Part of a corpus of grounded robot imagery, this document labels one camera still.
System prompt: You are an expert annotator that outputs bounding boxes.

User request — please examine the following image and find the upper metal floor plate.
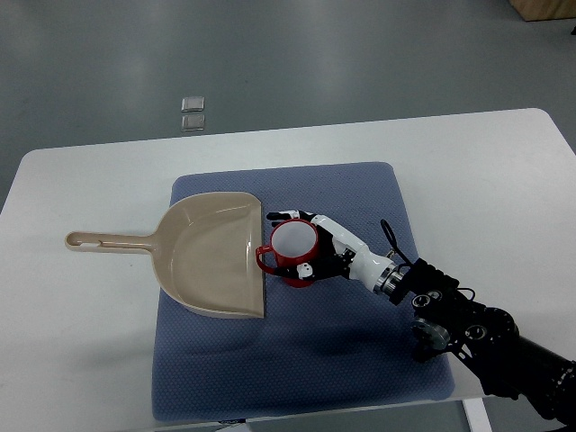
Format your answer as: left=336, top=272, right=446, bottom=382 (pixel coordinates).
left=181, top=96, right=205, bottom=113

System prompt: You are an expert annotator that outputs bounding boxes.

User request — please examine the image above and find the metal floor plate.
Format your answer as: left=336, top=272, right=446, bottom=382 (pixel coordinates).
left=181, top=96, right=205, bottom=113
left=181, top=114, right=205, bottom=131

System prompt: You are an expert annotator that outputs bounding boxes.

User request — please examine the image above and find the white table leg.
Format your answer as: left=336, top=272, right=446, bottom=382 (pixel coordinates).
left=462, top=398, right=492, bottom=432

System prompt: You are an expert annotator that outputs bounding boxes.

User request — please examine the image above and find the red mug white inside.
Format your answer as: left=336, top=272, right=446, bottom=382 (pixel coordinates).
left=255, top=218, right=320, bottom=288

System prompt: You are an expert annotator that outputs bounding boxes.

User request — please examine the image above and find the lower metal floor plate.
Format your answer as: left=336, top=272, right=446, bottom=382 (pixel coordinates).
left=181, top=114, right=205, bottom=131

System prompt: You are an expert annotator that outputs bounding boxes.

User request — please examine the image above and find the wooden box corner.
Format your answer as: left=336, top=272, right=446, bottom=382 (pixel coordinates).
left=509, top=0, right=575, bottom=22

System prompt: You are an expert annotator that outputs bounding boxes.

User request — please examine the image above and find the beige plastic dustpan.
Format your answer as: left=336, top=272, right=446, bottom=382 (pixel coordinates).
left=65, top=192, right=266, bottom=319

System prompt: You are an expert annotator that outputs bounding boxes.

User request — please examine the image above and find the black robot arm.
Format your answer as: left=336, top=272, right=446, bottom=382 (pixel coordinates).
left=374, top=256, right=575, bottom=431

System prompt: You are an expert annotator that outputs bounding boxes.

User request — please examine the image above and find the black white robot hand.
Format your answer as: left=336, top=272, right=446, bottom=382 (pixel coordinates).
left=266, top=210, right=402, bottom=294

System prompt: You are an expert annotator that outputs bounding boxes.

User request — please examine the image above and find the blue grey fabric mat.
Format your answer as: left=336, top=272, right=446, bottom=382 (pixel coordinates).
left=151, top=162, right=455, bottom=422

